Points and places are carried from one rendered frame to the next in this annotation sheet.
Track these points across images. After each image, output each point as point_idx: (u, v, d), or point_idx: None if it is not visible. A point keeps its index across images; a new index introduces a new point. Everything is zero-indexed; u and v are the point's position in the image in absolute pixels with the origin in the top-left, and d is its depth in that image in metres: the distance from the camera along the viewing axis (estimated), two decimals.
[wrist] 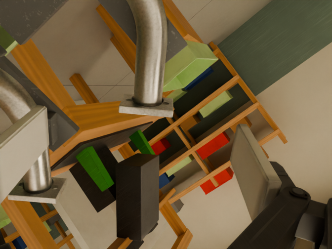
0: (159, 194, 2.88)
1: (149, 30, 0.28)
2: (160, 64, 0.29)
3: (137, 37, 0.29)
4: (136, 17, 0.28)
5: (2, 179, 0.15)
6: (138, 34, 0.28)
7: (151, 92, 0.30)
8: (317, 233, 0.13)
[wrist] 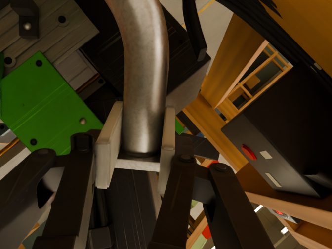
0: None
1: (143, 51, 0.18)
2: (158, 99, 0.20)
3: (124, 60, 0.20)
4: (122, 31, 0.18)
5: (110, 164, 0.17)
6: (126, 56, 0.19)
7: (146, 137, 0.21)
8: (200, 193, 0.15)
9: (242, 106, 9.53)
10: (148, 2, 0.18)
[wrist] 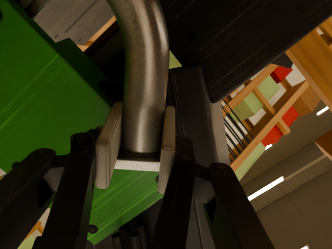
0: None
1: (145, 49, 0.19)
2: (160, 97, 0.20)
3: (125, 59, 0.20)
4: (124, 30, 0.19)
5: (110, 164, 0.17)
6: (127, 55, 0.19)
7: (147, 137, 0.21)
8: (200, 193, 0.15)
9: None
10: (150, 1, 0.18)
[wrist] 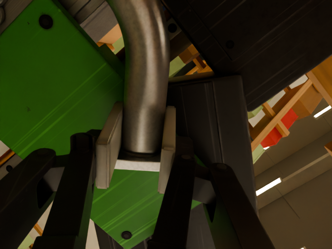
0: None
1: (145, 50, 0.18)
2: (160, 98, 0.20)
3: (126, 59, 0.20)
4: (124, 30, 0.19)
5: (110, 164, 0.17)
6: (128, 55, 0.19)
7: (148, 137, 0.21)
8: (200, 193, 0.15)
9: None
10: (151, 2, 0.18)
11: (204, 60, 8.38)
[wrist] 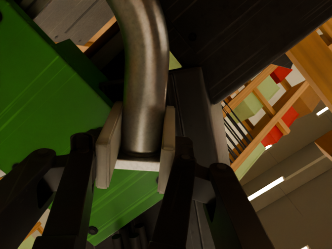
0: None
1: (145, 50, 0.19)
2: (159, 97, 0.20)
3: (125, 59, 0.20)
4: (123, 30, 0.19)
5: (110, 164, 0.17)
6: (127, 55, 0.19)
7: (147, 137, 0.21)
8: (200, 193, 0.15)
9: None
10: (150, 2, 0.18)
11: None
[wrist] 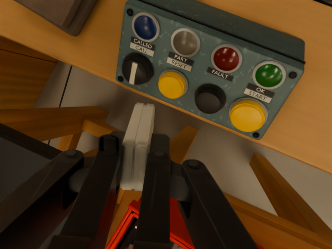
0: None
1: None
2: None
3: None
4: None
5: (135, 165, 0.17)
6: None
7: None
8: (173, 189, 0.15)
9: None
10: None
11: None
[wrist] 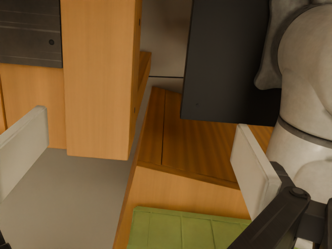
0: None
1: None
2: None
3: None
4: None
5: (2, 179, 0.15)
6: None
7: None
8: (317, 233, 0.13)
9: None
10: None
11: None
